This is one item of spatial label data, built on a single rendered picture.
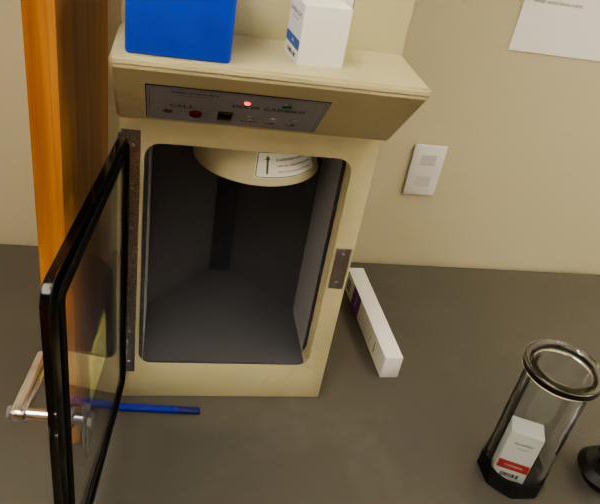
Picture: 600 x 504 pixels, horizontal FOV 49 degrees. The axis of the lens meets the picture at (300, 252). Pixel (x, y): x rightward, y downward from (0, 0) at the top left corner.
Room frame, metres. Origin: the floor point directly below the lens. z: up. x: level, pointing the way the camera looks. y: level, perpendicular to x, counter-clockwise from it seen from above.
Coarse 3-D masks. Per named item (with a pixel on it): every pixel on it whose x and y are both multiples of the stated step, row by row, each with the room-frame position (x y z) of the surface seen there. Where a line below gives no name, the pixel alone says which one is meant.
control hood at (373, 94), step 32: (128, 64) 0.59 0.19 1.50; (160, 64) 0.60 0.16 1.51; (192, 64) 0.61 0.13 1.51; (224, 64) 0.62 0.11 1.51; (256, 64) 0.64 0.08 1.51; (288, 64) 0.66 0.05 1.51; (352, 64) 0.70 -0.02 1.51; (384, 64) 0.72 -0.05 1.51; (128, 96) 0.64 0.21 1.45; (288, 96) 0.65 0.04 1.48; (320, 96) 0.65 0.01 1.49; (352, 96) 0.65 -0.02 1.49; (384, 96) 0.66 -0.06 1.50; (416, 96) 0.66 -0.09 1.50; (256, 128) 0.71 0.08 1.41; (320, 128) 0.71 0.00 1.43; (352, 128) 0.72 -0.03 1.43; (384, 128) 0.72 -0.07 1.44
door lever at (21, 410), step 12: (36, 360) 0.48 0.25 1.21; (36, 372) 0.47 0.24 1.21; (24, 384) 0.45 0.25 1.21; (36, 384) 0.45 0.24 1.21; (24, 396) 0.43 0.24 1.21; (36, 396) 0.45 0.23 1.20; (12, 408) 0.42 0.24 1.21; (24, 408) 0.42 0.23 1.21; (36, 408) 0.42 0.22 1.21; (12, 420) 0.41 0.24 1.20; (24, 420) 0.41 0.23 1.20; (36, 420) 0.42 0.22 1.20
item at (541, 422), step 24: (528, 360) 0.69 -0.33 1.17; (552, 360) 0.74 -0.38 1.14; (576, 360) 0.73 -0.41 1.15; (528, 384) 0.68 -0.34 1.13; (552, 384) 0.65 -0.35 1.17; (576, 384) 0.71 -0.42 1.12; (528, 408) 0.66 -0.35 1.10; (552, 408) 0.65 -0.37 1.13; (576, 408) 0.65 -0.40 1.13; (504, 432) 0.68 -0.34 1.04; (528, 432) 0.66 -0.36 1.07; (552, 432) 0.65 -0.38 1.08; (504, 456) 0.66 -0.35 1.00; (528, 456) 0.65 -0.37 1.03; (552, 456) 0.66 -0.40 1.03; (528, 480) 0.65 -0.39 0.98
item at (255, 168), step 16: (208, 160) 0.77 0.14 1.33; (224, 160) 0.77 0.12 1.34; (240, 160) 0.76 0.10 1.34; (256, 160) 0.76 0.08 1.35; (272, 160) 0.77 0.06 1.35; (288, 160) 0.78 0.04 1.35; (304, 160) 0.80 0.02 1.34; (224, 176) 0.76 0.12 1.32; (240, 176) 0.75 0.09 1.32; (256, 176) 0.75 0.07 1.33; (272, 176) 0.76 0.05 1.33; (288, 176) 0.77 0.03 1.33; (304, 176) 0.79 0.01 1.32
